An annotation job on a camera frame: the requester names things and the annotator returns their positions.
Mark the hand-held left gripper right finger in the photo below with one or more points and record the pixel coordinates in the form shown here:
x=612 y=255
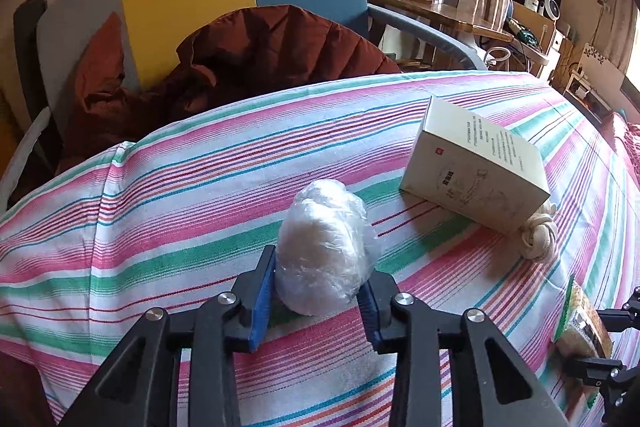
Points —
x=367 y=307

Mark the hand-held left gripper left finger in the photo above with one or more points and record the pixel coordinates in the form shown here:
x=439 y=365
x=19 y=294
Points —
x=262 y=302

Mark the black chair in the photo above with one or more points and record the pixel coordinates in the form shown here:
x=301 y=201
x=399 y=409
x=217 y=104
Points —
x=27 y=57

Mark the wooden desk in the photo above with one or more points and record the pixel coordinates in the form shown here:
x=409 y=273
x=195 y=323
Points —
x=450 y=14

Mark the striped tablecloth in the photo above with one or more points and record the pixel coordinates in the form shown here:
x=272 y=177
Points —
x=175 y=207

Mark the white cardboard box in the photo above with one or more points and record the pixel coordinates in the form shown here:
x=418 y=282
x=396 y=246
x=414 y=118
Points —
x=480 y=157

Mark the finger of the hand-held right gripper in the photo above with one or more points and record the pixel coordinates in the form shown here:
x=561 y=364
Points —
x=595 y=369
x=620 y=318

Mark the green-edged snack packet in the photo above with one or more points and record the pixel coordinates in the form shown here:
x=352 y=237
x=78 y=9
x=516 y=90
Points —
x=580 y=322

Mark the white plastic-wrapped ball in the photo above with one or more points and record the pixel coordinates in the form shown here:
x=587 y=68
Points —
x=320 y=247

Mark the brown cardboard box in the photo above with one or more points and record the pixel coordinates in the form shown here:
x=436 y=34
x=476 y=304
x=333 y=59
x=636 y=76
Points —
x=532 y=27

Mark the red-brown jacket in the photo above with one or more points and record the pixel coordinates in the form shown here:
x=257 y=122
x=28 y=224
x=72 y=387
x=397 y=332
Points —
x=260 y=52

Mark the pink blanket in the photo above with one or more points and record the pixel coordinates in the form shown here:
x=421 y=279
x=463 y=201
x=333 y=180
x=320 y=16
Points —
x=625 y=147

